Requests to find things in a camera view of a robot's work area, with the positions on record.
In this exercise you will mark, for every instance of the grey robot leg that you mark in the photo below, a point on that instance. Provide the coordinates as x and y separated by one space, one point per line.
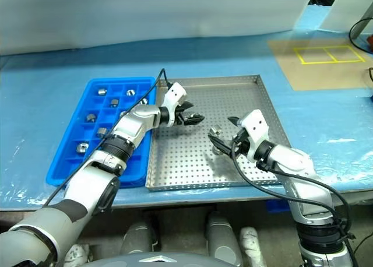
223 238
140 238

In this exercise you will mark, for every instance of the blue crate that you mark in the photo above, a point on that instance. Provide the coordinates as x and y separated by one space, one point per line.
277 207

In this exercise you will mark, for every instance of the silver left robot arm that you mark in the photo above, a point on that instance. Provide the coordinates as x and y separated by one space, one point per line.
87 185

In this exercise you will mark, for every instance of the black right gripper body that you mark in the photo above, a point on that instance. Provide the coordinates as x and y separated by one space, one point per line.
241 143

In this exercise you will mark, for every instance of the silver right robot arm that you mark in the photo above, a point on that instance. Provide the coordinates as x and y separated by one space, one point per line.
294 162

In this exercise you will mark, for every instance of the metal roller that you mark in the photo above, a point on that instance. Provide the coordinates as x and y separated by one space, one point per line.
91 117
81 147
144 101
114 103
123 113
102 91
130 92
102 132
215 130
217 153

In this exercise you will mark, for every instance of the brown cardboard mat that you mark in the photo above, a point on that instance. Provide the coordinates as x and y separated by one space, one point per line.
320 74

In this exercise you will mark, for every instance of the blue compartment tray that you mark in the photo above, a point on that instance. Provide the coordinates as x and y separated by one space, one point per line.
73 162

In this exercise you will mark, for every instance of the white robot foot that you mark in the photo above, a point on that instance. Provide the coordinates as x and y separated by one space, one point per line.
252 243
76 252

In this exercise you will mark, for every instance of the blue plastic table cover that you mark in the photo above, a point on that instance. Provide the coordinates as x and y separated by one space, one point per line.
43 74

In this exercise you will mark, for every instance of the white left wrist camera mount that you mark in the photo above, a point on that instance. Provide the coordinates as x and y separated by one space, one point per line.
175 92

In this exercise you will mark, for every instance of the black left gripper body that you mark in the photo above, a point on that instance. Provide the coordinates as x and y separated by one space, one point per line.
179 119

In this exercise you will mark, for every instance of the perforated steel tray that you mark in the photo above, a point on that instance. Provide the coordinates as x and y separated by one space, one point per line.
186 162

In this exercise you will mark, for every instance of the grey robot torso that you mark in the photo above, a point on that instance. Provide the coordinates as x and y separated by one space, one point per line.
151 260

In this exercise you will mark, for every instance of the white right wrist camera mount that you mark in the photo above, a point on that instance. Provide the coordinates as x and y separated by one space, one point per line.
256 125

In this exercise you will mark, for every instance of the white foam board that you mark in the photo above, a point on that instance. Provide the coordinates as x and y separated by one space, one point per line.
335 10

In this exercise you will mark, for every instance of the red object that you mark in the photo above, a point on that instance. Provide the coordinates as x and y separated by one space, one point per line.
370 41

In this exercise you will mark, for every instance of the white backdrop sheet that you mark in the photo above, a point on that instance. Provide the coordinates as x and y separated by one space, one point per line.
145 13

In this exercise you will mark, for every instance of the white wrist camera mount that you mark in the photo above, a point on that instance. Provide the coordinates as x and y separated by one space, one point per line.
175 92
256 125

